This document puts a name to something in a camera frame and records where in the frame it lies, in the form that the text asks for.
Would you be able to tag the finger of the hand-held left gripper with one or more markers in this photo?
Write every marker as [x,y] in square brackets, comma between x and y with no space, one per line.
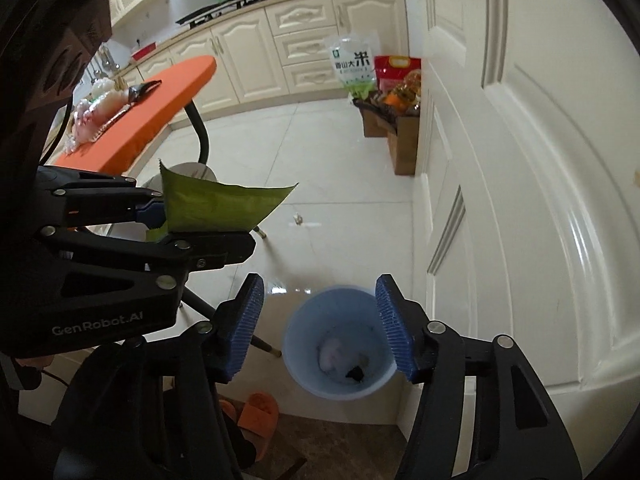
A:
[220,247]
[150,211]

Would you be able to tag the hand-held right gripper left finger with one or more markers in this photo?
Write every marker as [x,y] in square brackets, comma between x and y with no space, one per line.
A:
[244,332]

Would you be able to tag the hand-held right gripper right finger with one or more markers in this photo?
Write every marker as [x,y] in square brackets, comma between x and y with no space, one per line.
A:
[395,332]

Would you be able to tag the green snack wrapper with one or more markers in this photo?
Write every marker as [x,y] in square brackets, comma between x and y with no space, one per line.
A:
[215,205]

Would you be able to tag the light blue plastic bin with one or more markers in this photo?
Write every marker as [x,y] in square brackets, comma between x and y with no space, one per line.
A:
[310,340]

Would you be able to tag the person's left hand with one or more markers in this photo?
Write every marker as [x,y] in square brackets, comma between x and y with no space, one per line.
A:
[32,362]

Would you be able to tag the metal utensil rack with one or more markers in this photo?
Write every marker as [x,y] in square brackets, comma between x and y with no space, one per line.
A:
[104,60]

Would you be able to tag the dark wrapper scrap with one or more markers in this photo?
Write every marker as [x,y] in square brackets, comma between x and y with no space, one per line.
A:
[356,373]

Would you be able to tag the white plastic bag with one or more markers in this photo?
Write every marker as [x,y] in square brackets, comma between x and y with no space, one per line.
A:
[110,91]

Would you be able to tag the crumpled white tissue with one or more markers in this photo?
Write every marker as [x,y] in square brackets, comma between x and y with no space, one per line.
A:
[335,355]

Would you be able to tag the clear plastic wrapper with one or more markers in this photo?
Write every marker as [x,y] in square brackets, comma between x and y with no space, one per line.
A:
[90,120]

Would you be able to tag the orange slipper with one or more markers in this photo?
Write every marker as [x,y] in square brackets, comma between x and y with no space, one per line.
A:
[259,415]

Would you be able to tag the red tray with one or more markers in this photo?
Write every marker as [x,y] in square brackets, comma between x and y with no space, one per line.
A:
[144,53]

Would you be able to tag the orange round table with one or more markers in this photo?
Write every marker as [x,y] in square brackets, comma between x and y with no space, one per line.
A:
[150,120]

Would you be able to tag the black gas stove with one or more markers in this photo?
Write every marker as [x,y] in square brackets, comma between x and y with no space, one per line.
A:
[205,14]

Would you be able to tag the brown cardboard box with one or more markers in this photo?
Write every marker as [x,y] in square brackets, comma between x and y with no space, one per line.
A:
[404,145]
[375,120]

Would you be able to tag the cream kitchen base cabinets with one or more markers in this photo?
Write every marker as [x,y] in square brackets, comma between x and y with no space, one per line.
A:
[300,50]

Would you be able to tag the white panelled door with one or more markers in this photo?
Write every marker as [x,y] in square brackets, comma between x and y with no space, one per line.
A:
[525,160]

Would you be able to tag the white rice bag green print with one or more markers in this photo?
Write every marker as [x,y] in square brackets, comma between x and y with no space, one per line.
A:
[355,60]

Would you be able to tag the red gift bag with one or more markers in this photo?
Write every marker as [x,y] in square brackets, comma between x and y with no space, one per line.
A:
[397,67]

